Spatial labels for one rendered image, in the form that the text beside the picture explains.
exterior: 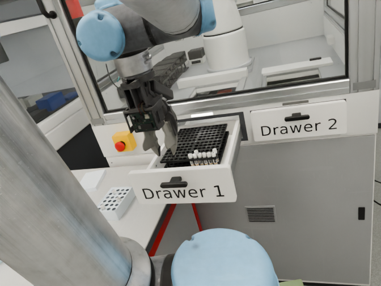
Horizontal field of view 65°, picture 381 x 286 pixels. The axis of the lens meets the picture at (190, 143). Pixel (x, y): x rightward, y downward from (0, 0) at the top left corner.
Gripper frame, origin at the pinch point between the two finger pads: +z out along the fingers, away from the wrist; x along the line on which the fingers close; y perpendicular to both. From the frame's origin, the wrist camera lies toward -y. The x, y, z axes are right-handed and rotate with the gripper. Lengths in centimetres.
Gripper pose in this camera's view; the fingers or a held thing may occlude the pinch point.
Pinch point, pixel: (165, 148)
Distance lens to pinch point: 74.6
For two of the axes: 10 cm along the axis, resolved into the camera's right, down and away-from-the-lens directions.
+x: 9.4, -0.9, -3.3
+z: 2.4, 8.6, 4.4
